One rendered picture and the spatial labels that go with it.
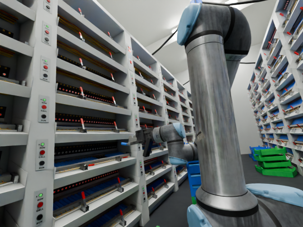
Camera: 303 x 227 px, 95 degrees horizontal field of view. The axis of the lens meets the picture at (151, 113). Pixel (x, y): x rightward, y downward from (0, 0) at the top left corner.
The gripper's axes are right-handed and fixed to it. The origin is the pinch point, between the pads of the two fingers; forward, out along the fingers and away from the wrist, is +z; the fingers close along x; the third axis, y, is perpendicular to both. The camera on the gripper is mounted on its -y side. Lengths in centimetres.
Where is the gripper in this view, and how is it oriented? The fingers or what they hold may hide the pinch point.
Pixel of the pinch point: (129, 144)
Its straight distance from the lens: 93.7
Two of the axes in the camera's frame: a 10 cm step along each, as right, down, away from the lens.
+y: -1.7, -9.6, 2.4
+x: -4.7, -1.3, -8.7
